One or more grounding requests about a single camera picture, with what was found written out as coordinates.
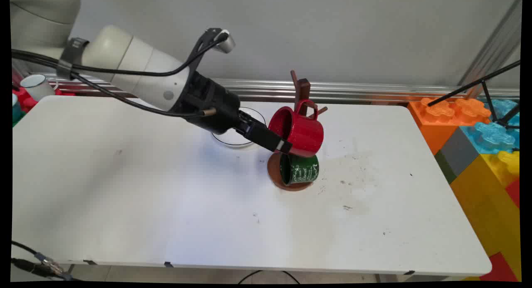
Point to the aluminium frame post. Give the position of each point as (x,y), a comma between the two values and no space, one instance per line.
(494,47)

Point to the blue giant building block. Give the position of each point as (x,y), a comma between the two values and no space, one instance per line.
(490,138)

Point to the red toy block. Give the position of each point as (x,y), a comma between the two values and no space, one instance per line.
(25,103)

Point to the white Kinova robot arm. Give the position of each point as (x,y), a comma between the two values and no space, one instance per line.
(124,59)

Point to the teal toy block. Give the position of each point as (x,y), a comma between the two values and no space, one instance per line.
(16,111)

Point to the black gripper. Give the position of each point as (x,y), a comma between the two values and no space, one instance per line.
(208,101)

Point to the red giant building block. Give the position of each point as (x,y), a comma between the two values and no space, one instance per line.
(514,192)
(498,269)

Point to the aluminium rail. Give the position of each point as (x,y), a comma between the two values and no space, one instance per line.
(374,92)

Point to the orange giant building block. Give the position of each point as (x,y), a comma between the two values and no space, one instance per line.
(432,130)

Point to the dark green building block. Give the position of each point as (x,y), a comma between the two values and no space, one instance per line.
(444,167)

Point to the red speckled enamel mug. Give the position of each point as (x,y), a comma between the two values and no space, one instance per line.
(305,132)

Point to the brown wooden mug tree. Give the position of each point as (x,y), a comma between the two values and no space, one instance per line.
(302,88)

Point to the black tripod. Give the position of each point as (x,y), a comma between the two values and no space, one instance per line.
(482,81)

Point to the yellow giant building block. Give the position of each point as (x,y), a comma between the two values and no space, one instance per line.
(486,205)

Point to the gray giant building block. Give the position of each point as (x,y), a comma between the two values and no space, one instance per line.
(459,153)

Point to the green printed mug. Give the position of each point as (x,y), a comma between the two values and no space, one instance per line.
(301,169)

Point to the white enamel mug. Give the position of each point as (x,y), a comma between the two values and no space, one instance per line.
(35,88)

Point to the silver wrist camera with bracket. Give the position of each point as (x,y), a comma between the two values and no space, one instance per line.
(226,43)

